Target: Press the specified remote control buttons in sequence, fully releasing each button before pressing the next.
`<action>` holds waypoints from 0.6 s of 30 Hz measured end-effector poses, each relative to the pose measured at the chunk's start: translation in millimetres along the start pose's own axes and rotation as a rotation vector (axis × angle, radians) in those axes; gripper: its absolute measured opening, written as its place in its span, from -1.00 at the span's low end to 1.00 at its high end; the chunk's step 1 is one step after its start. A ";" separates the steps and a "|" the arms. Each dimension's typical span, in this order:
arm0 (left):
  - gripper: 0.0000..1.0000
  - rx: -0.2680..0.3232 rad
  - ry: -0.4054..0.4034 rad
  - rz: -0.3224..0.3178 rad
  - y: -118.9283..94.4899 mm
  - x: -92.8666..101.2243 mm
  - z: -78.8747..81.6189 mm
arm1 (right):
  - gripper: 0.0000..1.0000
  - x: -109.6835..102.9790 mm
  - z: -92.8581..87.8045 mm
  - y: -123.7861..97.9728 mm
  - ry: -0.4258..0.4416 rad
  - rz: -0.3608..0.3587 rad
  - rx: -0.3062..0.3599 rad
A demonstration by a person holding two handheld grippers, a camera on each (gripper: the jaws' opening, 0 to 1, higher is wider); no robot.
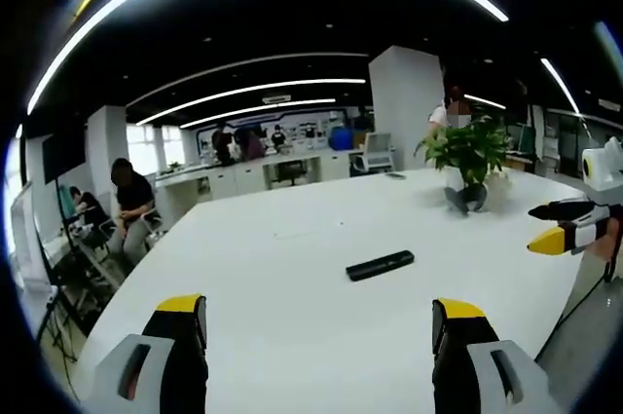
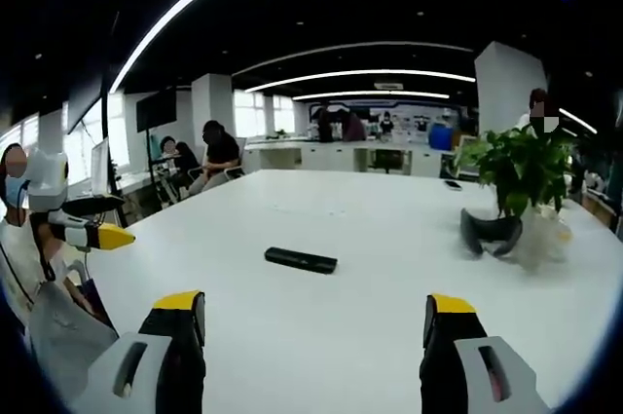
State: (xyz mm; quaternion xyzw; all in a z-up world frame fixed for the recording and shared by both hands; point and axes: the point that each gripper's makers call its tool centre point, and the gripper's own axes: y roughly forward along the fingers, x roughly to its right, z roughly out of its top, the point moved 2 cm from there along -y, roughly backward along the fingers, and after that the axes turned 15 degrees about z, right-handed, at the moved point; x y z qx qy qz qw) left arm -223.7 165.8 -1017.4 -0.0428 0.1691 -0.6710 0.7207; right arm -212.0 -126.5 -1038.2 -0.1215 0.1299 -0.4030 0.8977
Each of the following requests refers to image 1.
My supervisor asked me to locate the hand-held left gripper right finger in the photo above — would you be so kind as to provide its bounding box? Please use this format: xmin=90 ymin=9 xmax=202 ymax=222
xmin=431 ymin=297 xmax=561 ymax=414

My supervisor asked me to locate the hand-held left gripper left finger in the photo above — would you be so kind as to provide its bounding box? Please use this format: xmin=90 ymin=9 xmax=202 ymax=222
xmin=81 ymin=293 xmax=209 ymax=414

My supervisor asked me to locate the black remote control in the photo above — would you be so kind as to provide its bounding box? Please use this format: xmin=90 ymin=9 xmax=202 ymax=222
xmin=346 ymin=249 xmax=416 ymax=282

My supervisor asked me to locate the person's right hand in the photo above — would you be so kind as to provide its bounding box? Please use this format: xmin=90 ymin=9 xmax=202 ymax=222
xmin=586 ymin=216 xmax=623 ymax=262

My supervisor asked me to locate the green potted plant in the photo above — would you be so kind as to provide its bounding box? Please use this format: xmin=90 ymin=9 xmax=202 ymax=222
xmin=414 ymin=114 xmax=513 ymax=214

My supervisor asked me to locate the white desktop monitor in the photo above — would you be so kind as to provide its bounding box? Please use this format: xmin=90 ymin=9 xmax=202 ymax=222
xmin=9 ymin=181 xmax=50 ymax=294

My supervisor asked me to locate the white mesh office chair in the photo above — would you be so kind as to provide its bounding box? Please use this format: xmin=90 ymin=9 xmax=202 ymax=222
xmin=350 ymin=132 xmax=396 ymax=175

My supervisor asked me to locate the long white counter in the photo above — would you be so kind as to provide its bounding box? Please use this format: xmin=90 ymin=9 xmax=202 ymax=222
xmin=154 ymin=146 xmax=371 ymax=210

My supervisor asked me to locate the black office chair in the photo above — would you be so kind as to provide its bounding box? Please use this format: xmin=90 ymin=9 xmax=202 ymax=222
xmin=275 ymin=159 xmax=309 ymax=186

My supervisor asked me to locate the blue water barrel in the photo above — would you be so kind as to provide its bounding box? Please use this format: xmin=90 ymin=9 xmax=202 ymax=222
xmin=328 ymin=126 xmax=354 ymax=151

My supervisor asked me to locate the black cable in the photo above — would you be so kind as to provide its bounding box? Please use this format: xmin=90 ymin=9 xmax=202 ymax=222
xmin=533 ymin=261 xmax=615 ymax=361

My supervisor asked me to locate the black wall monitor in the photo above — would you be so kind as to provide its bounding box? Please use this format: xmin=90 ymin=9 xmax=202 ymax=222
xmin=41 ymin=129 xmax=88 ymax=185

